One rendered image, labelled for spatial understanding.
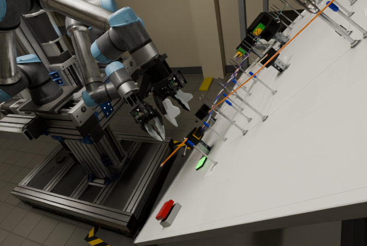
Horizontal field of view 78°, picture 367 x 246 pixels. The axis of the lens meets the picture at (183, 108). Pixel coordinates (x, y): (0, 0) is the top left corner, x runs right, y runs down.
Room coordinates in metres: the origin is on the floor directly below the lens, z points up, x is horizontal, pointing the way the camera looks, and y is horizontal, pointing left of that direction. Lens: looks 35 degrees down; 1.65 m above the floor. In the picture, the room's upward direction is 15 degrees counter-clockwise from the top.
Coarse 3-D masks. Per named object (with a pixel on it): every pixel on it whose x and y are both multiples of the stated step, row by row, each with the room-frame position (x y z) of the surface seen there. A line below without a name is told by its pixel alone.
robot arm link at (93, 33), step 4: (88, 28) 1.50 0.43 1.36; (92, 28) 1.50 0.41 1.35; (92, 32) 1.50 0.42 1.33; (96, 32) 1.50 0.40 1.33; (100, 32) 1.50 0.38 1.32; (88, 36) 1.50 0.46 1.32; (92, 36) 1.50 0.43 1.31; (96, 36) 1.50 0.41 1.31; (100, 36) 1.51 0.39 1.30; (92, 40) 1.50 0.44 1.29
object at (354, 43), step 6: (294, 0) 0.38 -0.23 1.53; (306, 0) 0.38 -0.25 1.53; (312, 6) 0.38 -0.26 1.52; (312, 12) 0.37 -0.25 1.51; (318, 12) 0.37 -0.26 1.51; (324, 18) 0.36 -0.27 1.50; (330, 24) 0.35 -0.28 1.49; (336, 30) 0.35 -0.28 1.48; (348, 36) 0.34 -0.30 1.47; (354, 42) 0.33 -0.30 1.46
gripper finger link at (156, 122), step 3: (153, 117) 0.69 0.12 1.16; (156, 117) 0.70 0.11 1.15; (153, 120) 0.69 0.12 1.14; (156, 120) 0.69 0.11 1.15; (153, 123) 0.69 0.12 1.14; (156, 123) 0.66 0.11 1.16; (159, 123) 0.68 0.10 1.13; (156, 126) 0.68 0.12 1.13; (159, 126) 0.66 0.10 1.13; (162, 126) 0.67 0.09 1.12; (159, 129) 0.64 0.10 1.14; (162, 129) 0.66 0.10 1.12; (162, 132) 0.65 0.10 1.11; (162, 135) 0.65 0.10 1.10; (162, 138) 0.64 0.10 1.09
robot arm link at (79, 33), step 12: (72, 24) 1.09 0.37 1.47; (84, 24) 1.11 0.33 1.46; (72, 36) 1.07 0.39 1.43; (84, 36) 1.06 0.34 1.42; (84, 48) 1.02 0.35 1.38; (84, 60) 0.97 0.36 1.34; (84, 72) 0.94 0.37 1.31; (96, 72) 0.94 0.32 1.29; (96, 84) 0.90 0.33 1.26; (84, 96) 0.86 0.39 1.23; (96, 96) 0.86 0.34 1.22; (108, 96) 0.86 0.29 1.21
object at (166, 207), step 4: (172, 200) 0.36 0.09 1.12; (164, 204) 0.37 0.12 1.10; (168, 204) 0.35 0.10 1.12; (172, 204) 0.35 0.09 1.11; (164, 208) 0.34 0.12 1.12; (168, 208) 0.34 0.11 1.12; (172, 208) 0.35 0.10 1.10; (160, 212) 0.35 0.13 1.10; (164, 212) 0.33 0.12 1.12; (168, 212) 0.34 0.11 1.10; (156, 216) 0.35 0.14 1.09; (160, 216) 0.33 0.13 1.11; (164, 216) 0.32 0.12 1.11
